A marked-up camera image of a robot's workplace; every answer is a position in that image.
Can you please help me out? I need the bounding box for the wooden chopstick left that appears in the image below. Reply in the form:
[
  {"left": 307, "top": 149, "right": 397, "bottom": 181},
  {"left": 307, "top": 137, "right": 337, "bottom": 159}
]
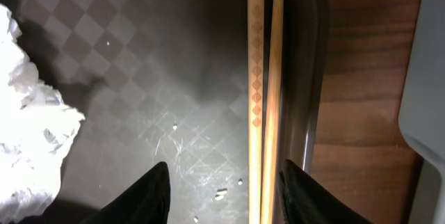
[{"left": 248, "top": 0, "right": 264, "bottom": 224}]

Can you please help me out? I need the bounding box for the crumpled white tissue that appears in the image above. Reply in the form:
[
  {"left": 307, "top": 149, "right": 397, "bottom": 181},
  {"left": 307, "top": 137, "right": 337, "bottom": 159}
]
[{"left": 1, "top": 6, "right": 85, "bottom": 223}]

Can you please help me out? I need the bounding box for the grey dishwasher rack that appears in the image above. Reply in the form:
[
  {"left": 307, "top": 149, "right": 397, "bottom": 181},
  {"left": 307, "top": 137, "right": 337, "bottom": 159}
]
[{"left": 398, "top": 0, "right": 444, "bottom": 224}]

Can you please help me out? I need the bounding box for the brown serving tray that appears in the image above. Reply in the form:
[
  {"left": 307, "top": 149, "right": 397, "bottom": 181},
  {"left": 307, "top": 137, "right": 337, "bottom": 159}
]
[{"left": 0, "top": 0, "right": 330, "bottom": 224}]

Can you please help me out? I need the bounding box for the wooden chopstick right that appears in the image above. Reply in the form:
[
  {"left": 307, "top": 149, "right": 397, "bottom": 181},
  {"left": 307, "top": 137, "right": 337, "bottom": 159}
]
[{"left": 261, "top": 0, "right": 284, "bottom": 224}]

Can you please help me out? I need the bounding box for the wooden chopstick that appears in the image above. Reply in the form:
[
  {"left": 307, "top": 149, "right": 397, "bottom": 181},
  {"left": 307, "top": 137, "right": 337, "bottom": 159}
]
[
  {"left": 248, "top": 0, "right": 264, "bottom": 224},
  {"left": 261, "top": 0, "right": 284, "bottom": 224}
]

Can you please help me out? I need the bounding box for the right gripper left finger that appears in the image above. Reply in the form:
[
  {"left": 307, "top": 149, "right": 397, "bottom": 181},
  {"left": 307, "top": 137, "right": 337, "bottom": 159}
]
[{"left": 82, "top": 161, "right": 170, "bottom": 224}]

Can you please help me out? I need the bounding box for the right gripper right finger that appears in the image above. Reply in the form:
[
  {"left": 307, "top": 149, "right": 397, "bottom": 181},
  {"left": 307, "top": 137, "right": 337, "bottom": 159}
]
[{"left": 279, "top": 159, "right": 370, "bottom": 224}]

